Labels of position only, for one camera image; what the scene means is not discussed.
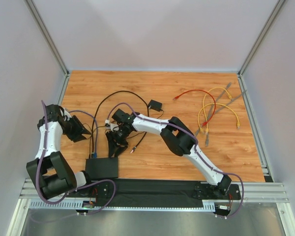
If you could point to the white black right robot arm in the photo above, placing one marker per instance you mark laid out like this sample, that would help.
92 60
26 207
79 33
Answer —
177 137

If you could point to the black network switch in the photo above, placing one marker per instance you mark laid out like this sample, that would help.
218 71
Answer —
102 168

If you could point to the black power adapter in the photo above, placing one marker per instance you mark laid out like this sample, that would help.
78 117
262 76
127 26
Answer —
155 105

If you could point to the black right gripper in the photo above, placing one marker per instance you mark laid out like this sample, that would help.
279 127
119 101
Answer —
116 138

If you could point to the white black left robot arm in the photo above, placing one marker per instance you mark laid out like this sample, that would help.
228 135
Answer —
49 171

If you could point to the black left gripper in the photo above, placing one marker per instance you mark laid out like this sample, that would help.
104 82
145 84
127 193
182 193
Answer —
73 128

